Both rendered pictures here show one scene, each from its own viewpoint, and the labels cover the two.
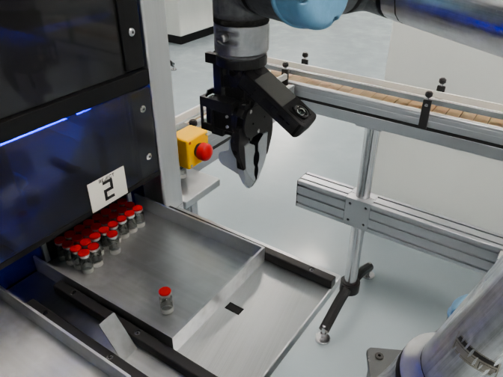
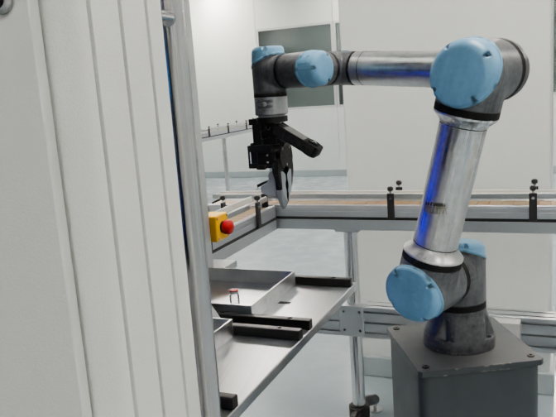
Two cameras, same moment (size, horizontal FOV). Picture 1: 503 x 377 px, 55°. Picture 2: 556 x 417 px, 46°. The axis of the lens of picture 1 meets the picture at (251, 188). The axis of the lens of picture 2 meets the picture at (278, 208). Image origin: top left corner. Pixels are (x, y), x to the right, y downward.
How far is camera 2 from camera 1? 0.88 m
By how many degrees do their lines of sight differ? 24
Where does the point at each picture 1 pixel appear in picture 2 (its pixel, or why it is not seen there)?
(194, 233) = (232, 281)
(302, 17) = (313, 77)
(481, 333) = (433, 190)
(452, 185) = not seen: hidden behind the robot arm
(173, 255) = (222, 291)
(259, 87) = (287, 131)
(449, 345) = (423, 213)
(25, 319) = not seen: hidden behind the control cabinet
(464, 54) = (413, 174)
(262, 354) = (314, 313)
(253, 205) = not seen: hidden behind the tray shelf
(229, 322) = (284, 307)
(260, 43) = (284, 106)
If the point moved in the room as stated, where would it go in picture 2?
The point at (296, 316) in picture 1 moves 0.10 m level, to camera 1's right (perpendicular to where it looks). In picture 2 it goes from (331, 299) to (373, 293)
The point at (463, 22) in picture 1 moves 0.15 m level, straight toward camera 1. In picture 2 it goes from (391, 72) to (389, 71)
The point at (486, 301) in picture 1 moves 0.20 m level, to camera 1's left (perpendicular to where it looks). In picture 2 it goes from (430, 174) to (325, 184)
